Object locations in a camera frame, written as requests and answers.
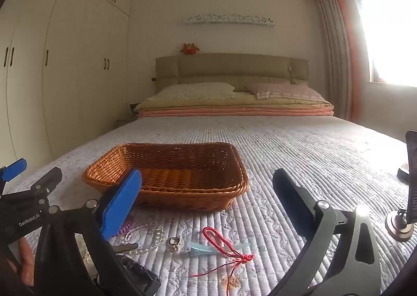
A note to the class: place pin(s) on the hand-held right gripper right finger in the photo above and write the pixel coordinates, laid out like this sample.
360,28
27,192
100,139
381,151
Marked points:
293,198

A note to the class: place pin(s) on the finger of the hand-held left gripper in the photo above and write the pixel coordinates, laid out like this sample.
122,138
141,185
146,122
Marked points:
14,168
49,179

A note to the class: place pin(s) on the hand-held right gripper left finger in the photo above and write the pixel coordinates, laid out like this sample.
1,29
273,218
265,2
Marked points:
120,208

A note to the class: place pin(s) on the brown wicker basket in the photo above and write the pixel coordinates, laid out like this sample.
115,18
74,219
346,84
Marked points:
182,179

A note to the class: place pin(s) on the light blue hair clip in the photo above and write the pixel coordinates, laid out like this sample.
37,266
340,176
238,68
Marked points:
208,247

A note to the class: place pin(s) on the person's left hand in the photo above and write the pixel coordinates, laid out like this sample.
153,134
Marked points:
26,260

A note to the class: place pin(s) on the grey quilted bedspread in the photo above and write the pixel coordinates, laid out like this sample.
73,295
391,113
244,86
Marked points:
293,152

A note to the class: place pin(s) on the small metal charm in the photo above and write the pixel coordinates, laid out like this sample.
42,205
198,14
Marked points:
173,244

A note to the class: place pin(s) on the bedside table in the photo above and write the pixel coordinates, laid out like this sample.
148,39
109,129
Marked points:
125,118

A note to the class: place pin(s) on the pink folded blanket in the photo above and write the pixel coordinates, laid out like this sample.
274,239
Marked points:
234,112

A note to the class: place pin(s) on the pink striped pillow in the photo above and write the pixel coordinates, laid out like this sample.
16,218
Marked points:
286,91

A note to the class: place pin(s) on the round metal stand base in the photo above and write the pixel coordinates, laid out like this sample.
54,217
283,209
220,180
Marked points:
398,229

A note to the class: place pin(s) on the yellow folded blanket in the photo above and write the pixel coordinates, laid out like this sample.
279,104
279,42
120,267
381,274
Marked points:
234,102

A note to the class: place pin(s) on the dark round base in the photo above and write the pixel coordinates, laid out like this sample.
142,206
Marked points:
403,172

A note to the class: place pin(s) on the black phone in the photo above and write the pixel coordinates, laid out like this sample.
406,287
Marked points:
411,179

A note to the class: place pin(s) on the white built-in wardrobe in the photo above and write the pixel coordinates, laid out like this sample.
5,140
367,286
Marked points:
65,55

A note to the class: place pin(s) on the cream pillow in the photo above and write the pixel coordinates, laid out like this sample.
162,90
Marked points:
192,91

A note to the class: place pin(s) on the beige padded headboard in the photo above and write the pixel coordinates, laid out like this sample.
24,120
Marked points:
228,70

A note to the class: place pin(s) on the grey and orange curtain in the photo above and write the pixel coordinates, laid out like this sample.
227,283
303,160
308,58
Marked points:
338,48

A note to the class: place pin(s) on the red plush toy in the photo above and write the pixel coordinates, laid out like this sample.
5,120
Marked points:
188,49

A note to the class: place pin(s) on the window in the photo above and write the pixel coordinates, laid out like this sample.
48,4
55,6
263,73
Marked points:
387,32

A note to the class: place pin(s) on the white carved wall shelf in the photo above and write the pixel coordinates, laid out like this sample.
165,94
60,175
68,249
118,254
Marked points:
228,19

